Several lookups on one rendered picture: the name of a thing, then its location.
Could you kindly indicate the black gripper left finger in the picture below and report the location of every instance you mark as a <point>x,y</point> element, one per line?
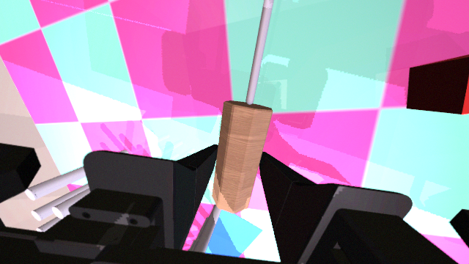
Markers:
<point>181,184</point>

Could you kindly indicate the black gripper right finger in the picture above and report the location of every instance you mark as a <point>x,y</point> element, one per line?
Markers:
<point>301,209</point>

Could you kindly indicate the red cube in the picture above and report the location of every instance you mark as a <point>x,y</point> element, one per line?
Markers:
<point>440,86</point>

